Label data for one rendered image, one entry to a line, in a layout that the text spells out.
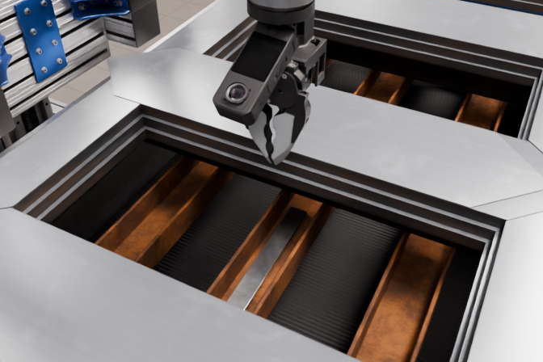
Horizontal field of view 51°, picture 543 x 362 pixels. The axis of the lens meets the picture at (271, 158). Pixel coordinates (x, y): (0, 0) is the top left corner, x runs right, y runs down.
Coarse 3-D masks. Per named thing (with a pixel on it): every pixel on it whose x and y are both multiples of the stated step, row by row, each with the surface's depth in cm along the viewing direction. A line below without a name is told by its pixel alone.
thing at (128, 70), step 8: (168, 48) 105; (176, 48) 105; (136, 56) 103; (144, 56) 103; (152, 56) 103; (160, 56) 103; (120, 64) 100; (128, 64) 100; (136, 64) 100; (144, 64) 100; (152, 64) 100; (112, 72) 98; (120, 72) 98; (128, 72) 98; (136, 72) 98; (144, 72) 98; (112, 80) 96; (120, 80) 96; (128, 80) 96; (120, 88) 94
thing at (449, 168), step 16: (448, 128) 86; (464, 128) 86; (480, 128) 86; (432, 144) 83; (448, 144) 83; (464, 144) 83; (480, 144) 83; (432, 160) 80; (448, 160) 80; (464, 160) 80; (480, 160) 80; (416, 176) 77; (432, 176) 77; (448, 176) 77; (464, 176) 77; (432, 192) 75; (448, 192) 75; (464, 192) 75
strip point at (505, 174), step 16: (496, 144) 83; (496, 160) 80; (512, 160) 80; (480, 176) 77; (496, 176) 77; (512, 176) 77; (528, 176) 77; (480, 192) 75; (496, 192) 75; (512, 192) 75; (528, 192) 75
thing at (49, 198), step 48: (480, 0) 133; (528, 0) 129; (240, 48) 113; (384, 48) 114; (432, 48) 110; (480, 48) 106; (96, 144) 84; (192, 144) 89; (240, 144) 85; (528, 144) 83; (48, 192) 77; (336, 192) 80; (384, 192) 77; (480, 240) 73; (480, 288) 65
